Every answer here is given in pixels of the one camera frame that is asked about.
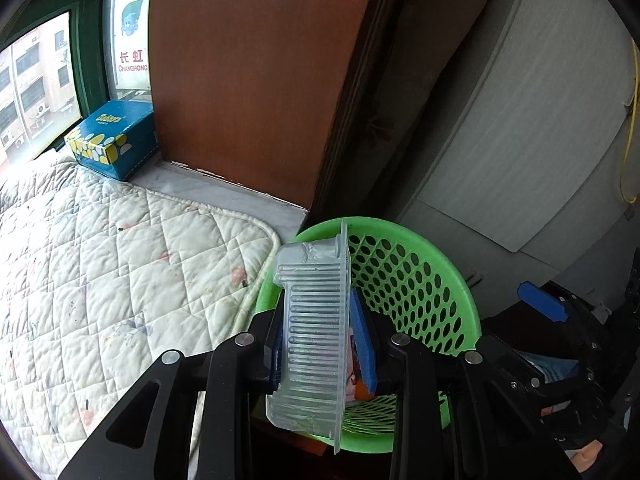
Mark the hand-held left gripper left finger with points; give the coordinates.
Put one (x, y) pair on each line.
(250, 360)

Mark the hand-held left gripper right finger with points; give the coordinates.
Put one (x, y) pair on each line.
(362, 345)

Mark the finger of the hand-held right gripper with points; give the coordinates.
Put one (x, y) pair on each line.
(515, 362)
(542, 302)

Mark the orange snack wrapper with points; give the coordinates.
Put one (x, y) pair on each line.
(357, 385)

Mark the clear ribbed plastic tray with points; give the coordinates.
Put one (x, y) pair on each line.
(315, 320)

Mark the green perforated plastic basket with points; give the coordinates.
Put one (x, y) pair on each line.
(415, 280)

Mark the person's right hand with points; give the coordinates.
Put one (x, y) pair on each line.
(587, 467)

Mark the white quilted mat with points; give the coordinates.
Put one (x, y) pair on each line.
(100, 260)

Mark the grey woodgrain panel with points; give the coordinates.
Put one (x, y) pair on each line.
(525, 110)

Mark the blue spotted tissue box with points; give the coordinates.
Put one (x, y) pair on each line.
(115, 130)

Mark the brown wooden cabinet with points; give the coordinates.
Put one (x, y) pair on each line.
(250, 60)

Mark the white printed carton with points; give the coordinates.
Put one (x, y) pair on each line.
(130, 40)

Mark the beige building outside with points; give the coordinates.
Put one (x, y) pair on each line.
(30, 85)

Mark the green window frame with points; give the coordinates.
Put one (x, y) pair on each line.
(87, 60)

